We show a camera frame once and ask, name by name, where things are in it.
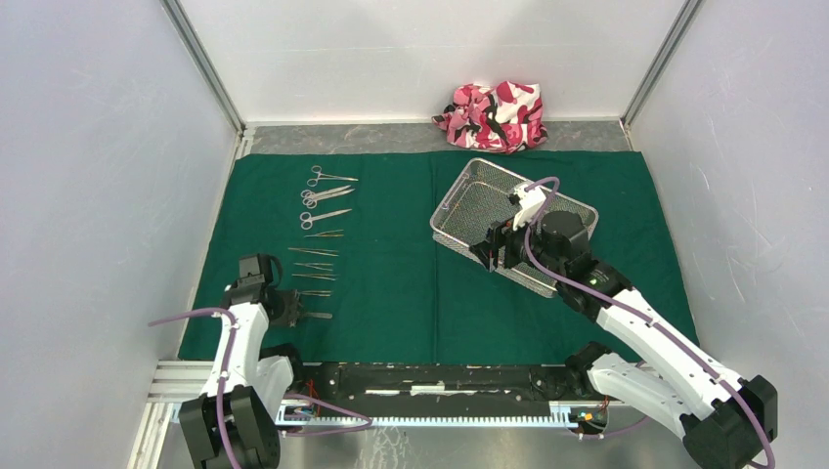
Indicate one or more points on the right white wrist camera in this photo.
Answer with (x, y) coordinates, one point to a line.
(529, 198)

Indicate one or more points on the wire mesh instrument tray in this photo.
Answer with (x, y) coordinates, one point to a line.
(477, 199)

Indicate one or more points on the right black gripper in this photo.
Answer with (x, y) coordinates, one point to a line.
(498, 235)

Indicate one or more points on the surgical scissors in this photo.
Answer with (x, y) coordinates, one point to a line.
(311, 199)
(308, 219)

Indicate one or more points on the pink camouflage cloth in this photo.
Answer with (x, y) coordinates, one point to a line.
(505, 118)

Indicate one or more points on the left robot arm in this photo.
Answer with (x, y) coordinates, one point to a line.
(231, 423)

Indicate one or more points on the steel handle instrument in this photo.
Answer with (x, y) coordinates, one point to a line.
(320, 316)

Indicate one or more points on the surgical forceps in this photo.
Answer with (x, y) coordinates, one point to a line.
(319, 175)

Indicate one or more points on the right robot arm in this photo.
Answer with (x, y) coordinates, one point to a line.
(722, 419)

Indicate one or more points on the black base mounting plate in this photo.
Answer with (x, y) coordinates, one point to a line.
(442, 390)

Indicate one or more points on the aluminium frame rail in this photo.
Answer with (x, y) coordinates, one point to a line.
(304, 414)

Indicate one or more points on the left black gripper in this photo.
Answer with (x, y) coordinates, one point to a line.
(290, 301)

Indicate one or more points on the green surgical drape cloth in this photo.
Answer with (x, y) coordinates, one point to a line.
(400, 296)

